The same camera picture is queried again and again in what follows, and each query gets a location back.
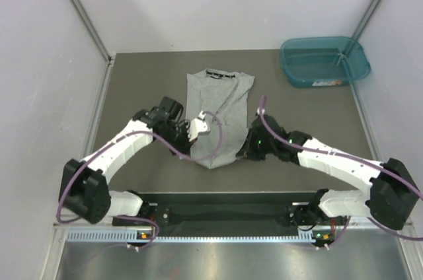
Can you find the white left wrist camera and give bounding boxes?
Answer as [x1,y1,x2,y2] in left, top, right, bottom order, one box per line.
[187,111,210,142]

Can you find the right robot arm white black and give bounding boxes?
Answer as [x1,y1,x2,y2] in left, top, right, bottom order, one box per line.
[236,115,418,230]

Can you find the teal plastic bin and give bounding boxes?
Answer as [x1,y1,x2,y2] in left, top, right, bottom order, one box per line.
[280,36,371,88]

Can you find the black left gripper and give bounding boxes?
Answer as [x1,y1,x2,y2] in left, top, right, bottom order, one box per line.
[159,122,198,157]

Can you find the aluminium front rail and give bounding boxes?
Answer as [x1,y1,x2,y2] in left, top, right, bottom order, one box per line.
[52,203,414,228]

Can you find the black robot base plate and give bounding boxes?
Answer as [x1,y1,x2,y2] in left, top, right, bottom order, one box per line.
[111,193,350,237]

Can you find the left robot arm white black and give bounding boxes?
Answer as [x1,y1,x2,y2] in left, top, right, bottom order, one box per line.
[59,96,208,225]

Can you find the slotted grey cable duct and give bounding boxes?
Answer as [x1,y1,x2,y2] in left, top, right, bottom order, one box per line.
[65,229,334,243]

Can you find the left aluminium frame post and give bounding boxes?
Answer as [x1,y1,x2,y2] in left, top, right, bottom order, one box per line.
[49,0,115,66]

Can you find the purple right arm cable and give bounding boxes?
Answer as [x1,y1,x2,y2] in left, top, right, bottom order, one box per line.
[257,95,423,250]

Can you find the grey adidas t-shirt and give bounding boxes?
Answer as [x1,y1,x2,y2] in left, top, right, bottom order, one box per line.
[186,69,254,170]

